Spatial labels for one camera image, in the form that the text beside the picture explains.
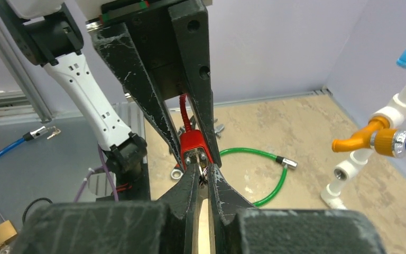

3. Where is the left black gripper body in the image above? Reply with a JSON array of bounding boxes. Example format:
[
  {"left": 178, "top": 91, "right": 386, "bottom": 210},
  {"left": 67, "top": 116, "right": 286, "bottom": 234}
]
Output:
[{"left": 84, "top": 0, "right": 213, "bottom": 101}]

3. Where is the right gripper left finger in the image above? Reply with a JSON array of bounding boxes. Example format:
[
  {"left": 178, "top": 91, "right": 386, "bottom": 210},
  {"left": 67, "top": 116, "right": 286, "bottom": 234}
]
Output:
[{"left": 14, "top": 164, "right": 200, "bottom": 253}]

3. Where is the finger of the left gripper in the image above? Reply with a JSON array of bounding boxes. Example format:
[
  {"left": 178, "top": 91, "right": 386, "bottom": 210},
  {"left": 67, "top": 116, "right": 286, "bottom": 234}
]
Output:
[
  {"left": 90, "top": 23, "right": 183, "bottom": 168},
  {"left": 168, "top": 8, "right": 222, "bottom": 167}
]

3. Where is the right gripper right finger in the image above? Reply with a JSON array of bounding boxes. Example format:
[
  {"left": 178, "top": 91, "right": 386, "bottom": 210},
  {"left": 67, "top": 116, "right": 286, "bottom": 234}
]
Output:
[{"left": 207, "top": 165, "right": 386, "bottom": 253}]

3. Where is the small silver key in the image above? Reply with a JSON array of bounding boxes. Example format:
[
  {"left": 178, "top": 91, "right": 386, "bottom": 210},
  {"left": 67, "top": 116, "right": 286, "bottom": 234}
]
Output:
[{"left": 197, "top": 153, "right": 209, "bottom": 187}]

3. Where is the red cable lock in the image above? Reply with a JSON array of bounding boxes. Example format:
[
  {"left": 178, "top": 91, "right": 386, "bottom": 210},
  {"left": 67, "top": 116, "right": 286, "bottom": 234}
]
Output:
[{"left": 179, "top": 94, "right": 214, "bottom": 171}]

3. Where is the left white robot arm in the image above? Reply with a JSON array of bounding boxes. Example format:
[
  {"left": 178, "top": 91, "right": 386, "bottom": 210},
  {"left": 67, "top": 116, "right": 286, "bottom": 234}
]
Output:
[{"left": 0, "top": 1, "right": 222, "bottom": 173}]

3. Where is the orange tap valve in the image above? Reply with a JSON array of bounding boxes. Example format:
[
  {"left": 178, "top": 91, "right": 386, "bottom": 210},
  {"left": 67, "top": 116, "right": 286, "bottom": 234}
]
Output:
[{"left": 331, "top": 116, "right": 406, "bottom": 158}]

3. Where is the red handled adjustable wrench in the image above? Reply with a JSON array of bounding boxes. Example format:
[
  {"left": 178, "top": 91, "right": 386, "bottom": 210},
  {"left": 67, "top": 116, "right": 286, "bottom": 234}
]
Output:
[{"left": 170, "top": 116, "right": 213, "bottom": 180}]

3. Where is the green cable lock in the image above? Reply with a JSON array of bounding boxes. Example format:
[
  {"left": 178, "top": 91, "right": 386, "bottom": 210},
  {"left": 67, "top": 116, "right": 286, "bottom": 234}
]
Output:
[{"left": 220, "top": 147, "right": 298, "bottom": 207}]

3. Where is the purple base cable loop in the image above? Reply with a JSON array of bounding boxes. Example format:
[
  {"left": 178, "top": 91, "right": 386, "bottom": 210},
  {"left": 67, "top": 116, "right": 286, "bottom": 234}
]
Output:
[{"left": 73, "top": 143, "right": 119, "bottom": 203}]

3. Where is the blue cable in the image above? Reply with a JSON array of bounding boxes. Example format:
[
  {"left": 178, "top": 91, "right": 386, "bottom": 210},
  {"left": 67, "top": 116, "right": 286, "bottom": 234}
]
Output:
[{"left": 0, "top": 126, "right": 62, "bottom": 174}]

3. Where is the black cable loop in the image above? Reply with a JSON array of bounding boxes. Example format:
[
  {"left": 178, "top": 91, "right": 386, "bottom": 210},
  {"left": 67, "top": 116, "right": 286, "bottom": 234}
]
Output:
[{"left": 22, "top": 197, "right": 54, "bottom": 225}]

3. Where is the white PVC pipe frame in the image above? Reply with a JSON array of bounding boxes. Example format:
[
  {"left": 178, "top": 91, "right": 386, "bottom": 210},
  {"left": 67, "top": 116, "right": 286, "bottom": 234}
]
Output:
[{"left": 320, "top": 85, "right": 406, "bottom": 210}]

